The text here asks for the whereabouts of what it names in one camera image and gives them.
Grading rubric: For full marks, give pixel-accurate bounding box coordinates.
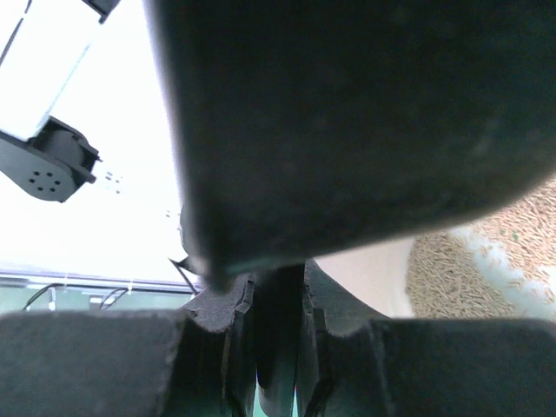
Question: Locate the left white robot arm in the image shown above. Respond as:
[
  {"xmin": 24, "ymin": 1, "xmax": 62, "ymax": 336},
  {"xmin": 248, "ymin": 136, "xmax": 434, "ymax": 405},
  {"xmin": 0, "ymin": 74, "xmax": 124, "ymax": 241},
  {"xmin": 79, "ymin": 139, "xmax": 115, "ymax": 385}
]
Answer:
[{"xmin": 1, "ymin": 1, "xmax": 118, "ymax": 202}]

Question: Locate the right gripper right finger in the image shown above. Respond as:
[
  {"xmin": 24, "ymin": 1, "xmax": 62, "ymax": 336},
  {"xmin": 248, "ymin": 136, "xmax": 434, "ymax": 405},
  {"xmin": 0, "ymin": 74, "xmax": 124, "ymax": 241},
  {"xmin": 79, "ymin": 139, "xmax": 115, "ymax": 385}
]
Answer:
[{"xmin": 297, "ymin": 261, "xmax": 555, "ymax": 416}]

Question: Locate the black litter scoop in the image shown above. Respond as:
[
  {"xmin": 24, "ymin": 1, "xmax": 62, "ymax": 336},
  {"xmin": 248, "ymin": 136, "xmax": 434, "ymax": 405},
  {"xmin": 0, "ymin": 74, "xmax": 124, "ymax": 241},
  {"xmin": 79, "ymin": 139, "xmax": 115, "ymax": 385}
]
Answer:
[{"xmin": 142, "ymin": 0, "xmax": 556, "ymax": 417}]

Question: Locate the aluminium front rail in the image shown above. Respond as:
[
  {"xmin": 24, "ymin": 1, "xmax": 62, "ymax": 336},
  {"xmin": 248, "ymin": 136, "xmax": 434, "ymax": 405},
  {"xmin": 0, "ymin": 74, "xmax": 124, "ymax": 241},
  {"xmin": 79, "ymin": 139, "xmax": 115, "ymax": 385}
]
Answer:
[{"xmin": 1, "ymin": 270, "xmax": 194, "ymax": 294}]

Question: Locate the beige cat litter sand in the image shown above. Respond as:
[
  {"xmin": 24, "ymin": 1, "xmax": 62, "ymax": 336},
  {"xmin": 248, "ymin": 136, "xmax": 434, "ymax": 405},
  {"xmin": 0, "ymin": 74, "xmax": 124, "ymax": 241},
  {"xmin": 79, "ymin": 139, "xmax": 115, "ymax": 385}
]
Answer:
[{"xmin": 406, "ymin": 178, "xmax": 555, "ymax": 321}]

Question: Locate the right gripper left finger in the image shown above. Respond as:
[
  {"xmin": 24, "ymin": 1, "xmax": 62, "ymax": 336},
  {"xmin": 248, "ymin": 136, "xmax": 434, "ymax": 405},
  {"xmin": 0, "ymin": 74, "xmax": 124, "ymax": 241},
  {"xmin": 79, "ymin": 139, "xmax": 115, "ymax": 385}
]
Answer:
[{"xmin": 1, "ymin": 280, "xmax": 255, "ymax": 416}]

